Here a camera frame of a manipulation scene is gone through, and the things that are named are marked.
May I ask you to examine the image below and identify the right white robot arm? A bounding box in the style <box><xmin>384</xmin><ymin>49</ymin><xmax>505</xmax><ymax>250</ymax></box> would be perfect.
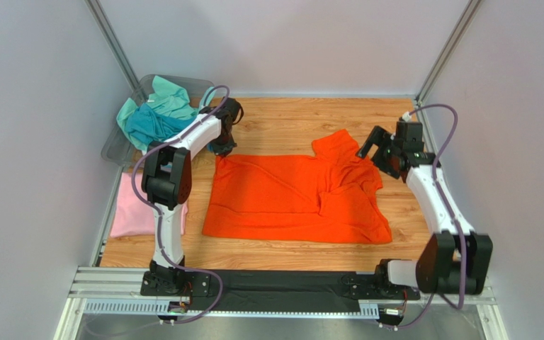
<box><xmin>356</xmin><ymin>120</ymin><xmax>493</xmax><ymax>295</ymax></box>

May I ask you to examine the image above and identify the clear plastic bin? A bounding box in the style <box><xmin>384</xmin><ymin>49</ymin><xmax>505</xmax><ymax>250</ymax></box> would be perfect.
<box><xmin>101</xmin><ymin>74</ymin><xmax>214</xmax><ymax>168</ymax></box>

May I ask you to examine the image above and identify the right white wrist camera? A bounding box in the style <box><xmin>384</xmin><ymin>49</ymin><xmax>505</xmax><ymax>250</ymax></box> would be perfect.
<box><xmin>400</xmin><ymin>112</ymin><xmax>417</xmax><ymax>122</ymax></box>

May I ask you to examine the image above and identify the folded pink t shirt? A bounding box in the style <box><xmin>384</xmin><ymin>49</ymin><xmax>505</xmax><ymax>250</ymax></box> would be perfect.
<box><xmin>109</xmin><ymin>171</ymin><xmax>189</xmax><ymax>239</ymax></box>

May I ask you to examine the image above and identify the light mint t shirt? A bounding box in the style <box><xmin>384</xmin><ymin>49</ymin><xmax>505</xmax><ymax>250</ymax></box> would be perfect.
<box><xmin>116</xmin><ymin>76</ymin><xmax>216</xmax><ymax>141</ymax></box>

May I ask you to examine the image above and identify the orange t shirt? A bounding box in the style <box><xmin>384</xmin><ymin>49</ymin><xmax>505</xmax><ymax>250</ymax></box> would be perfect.
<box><xmin>203</xmin><ymin>130</ymin><xmax>392</xmax><ymax>244</ymax></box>

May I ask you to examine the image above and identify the dark teal t shirt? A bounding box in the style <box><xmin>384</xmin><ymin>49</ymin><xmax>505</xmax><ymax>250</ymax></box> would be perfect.
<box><xmin>123</xmin><ymin>104</ymin><xmax>197</xmax><ymax>152</ymax></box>

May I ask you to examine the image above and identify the aluminium frame rail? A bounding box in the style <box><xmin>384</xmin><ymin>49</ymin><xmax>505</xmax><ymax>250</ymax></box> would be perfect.
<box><xmin>67</xmin><ymin>267</ymin><xmax>509</xmax><ymax>339</ymax></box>

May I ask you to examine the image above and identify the black base cloth strip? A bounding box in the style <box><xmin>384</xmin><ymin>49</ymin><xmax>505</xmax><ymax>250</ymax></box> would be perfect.
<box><xmin>191</xmin><ymin>270</ymin><xmax>382</xmax><ymax>312</ymax></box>

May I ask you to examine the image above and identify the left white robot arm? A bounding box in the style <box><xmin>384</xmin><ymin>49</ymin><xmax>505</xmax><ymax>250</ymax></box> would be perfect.
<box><xmin>140</xmin><ymin>98</ymin><xmax>244</xmax><ymax>296</ymax></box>

